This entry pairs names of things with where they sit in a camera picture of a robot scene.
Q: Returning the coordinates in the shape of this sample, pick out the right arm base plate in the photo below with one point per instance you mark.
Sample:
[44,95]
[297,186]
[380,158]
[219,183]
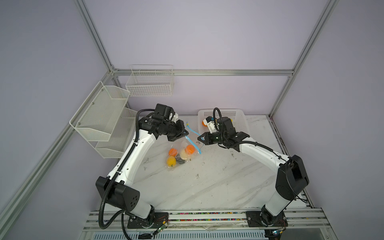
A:
[265,219]

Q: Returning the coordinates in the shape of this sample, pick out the orange tangerine front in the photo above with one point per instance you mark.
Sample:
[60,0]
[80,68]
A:
[173,152]

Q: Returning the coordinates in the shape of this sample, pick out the white garlic bulb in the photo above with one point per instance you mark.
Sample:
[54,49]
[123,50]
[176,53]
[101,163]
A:
[183,154]

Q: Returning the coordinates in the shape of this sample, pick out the upper white mesh shelf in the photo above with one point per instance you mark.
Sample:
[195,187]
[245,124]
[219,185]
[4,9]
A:
[97,117]

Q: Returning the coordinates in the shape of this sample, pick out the round yellow fruit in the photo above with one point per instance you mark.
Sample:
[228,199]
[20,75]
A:
[171,161]

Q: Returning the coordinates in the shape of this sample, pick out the white plastic perforated basket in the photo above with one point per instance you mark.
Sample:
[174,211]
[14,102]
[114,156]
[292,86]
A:
[236,115]

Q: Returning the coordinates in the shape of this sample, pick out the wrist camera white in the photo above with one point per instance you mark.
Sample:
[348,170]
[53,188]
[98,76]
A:
[175,117]
[211,124]

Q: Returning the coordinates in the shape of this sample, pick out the black avocado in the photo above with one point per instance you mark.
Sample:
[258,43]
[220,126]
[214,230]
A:
[180,160]

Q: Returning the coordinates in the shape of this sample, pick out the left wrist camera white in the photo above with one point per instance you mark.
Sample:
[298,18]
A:
[175,117]

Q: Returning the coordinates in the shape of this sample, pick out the clear zip top bag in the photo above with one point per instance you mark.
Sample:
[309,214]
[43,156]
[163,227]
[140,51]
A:
[191,139]

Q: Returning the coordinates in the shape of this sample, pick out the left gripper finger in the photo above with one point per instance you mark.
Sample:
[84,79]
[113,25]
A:
[181,131]
[174,138]

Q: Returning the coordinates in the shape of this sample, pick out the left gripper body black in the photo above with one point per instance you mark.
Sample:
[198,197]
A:
[170,129]

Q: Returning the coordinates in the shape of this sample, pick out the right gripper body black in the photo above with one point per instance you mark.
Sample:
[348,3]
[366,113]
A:
[224,137]

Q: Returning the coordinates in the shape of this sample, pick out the white mesh shelf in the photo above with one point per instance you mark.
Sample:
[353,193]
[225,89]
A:
[97,117]
[120,138]

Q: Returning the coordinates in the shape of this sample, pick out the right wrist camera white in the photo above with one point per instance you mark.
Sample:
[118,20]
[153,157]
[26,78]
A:
[211,124]

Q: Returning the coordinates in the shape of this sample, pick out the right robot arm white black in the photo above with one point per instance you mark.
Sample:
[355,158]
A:
[291,174]

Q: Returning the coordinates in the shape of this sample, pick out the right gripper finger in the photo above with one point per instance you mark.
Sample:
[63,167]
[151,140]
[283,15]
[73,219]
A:
[208,138]
[227,145]

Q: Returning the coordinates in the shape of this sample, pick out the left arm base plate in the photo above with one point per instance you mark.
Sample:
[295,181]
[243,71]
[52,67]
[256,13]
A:
[153,221]

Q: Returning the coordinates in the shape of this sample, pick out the white wire wall basket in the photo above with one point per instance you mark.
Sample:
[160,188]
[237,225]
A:
[151,81]

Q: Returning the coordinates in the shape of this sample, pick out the aluminium front rail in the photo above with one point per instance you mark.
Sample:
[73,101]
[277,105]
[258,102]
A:
[243,219]

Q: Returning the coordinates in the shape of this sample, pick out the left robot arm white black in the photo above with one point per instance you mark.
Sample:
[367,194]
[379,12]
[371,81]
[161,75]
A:
[118,196]

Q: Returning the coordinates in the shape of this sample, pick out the lower white mesh shelf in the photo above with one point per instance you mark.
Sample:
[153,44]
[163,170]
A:
[120,138]

